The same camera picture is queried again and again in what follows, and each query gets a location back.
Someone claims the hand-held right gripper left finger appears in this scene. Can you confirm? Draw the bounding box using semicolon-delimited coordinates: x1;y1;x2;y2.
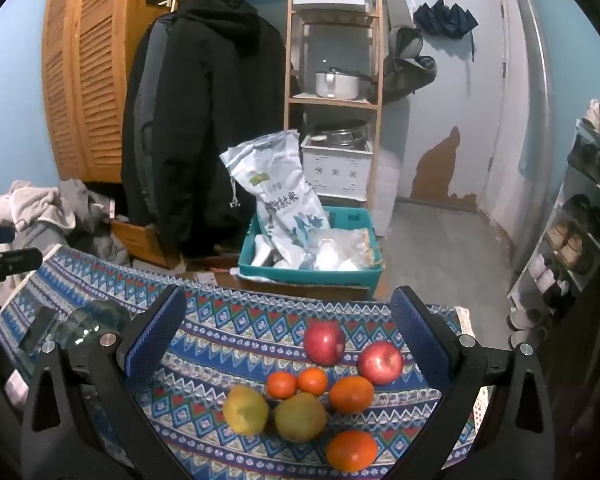
20;284;192;480

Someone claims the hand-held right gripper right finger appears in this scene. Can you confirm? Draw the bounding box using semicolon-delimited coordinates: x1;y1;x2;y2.
386;286;557;480

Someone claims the red apple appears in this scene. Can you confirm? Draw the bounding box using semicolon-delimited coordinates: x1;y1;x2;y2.
303;321;347;367
357;341;404;386

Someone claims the clear glass bowl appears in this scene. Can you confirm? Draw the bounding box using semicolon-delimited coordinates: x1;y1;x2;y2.
19;300;132;361

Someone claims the orange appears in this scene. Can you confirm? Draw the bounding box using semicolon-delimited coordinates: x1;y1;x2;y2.
328;375;376;415
326;430;379;473

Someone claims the small tangerine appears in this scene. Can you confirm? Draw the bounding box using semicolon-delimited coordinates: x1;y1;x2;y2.
297;367;329;396
266;372;298;401

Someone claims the yellow pear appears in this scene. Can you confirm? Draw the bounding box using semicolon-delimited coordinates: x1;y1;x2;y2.
223;385;270;437

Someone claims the yellow-green pear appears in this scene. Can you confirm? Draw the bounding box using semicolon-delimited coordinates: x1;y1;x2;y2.
273;392;328;442

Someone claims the blue patterned tablecloth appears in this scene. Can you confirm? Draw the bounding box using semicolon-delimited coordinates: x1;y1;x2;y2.
0;245;477;480

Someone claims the grey crumpled cloth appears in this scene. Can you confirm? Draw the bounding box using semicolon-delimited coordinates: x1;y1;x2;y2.
24;178;132;267

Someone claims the clear plastic bag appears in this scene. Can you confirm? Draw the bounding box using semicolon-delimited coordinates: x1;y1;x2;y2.
312;227;384;272

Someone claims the teal plastic basket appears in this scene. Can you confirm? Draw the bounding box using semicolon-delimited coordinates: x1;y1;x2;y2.
238;205;385;295

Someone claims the flat brown cardboard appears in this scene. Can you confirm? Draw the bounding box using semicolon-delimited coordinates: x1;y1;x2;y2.
194;269;372;302

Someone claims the wooden louvered wardrobe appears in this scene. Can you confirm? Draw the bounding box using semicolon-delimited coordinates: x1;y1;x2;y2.
41;0;173;184

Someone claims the white printed rice bag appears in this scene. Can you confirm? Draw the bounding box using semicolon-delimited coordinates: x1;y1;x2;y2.
219;130;332;267

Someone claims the white plastic crate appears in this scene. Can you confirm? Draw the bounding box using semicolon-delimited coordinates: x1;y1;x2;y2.
300;135;375;199

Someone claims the black hanging jacket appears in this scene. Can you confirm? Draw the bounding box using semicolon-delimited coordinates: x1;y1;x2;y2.
121;0;287;262

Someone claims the steel pot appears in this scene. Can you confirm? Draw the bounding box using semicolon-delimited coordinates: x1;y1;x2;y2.
312;120;370;147

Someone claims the white door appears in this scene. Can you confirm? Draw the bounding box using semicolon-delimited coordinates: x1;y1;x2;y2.
407;0;512;202

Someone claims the grey-green hanging bag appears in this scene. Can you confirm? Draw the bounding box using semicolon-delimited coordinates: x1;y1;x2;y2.
383;25;439;107

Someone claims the wooden shelf rack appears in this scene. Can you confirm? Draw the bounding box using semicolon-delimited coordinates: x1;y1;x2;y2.
283;0;386;211

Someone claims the dark blue umbrella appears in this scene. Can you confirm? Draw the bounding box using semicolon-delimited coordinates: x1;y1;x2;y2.
412;0;480;61

